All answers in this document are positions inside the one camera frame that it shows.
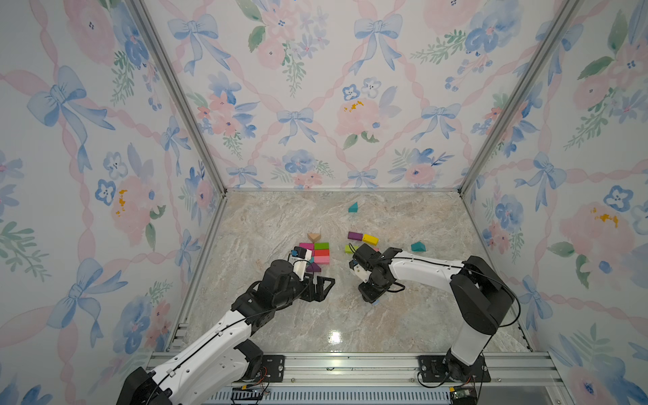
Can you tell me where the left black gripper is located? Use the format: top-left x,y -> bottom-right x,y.
273,271 -> 334,307

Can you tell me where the purple triangular block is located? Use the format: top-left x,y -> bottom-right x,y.
306,263 -> 322,273

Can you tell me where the yellow small block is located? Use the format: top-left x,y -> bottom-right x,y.
362,234 -> 379,246

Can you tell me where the natural wood triangular block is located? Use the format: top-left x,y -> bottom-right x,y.
307,233 -> 322,243

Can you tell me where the dark purple small block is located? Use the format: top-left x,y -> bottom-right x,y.
348,231 -> 364,241

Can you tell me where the teal wedge block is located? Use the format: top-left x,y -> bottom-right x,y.
410,241 -> 426,252

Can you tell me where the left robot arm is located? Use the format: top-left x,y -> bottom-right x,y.
117,259 -> 335,404

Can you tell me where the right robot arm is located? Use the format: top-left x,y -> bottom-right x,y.
349,244 -> 517,382

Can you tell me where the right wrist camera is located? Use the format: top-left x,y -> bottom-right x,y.
349,260 -> 371,283

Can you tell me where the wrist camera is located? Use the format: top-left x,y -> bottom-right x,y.
290,246 -> 312,280
349,260 -> 371,283

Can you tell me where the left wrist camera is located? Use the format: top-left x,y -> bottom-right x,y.
290,246 -> 312,280

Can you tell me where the aluminium front rail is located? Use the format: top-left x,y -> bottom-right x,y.
132,351 -> 563,405

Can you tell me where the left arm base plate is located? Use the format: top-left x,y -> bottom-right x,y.
251,354 -> 286,383

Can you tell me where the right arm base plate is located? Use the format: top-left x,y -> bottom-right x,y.
417,354 -> 491,383

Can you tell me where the right corner aluminium post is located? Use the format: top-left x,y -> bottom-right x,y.
458,0 -> 582,198

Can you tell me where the corner aluminium post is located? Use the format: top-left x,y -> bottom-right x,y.
125,0 -> 227,198
458,0 -> 582,198

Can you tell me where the left corner aluminium post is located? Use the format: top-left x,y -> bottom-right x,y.
125,0 -> 227,198

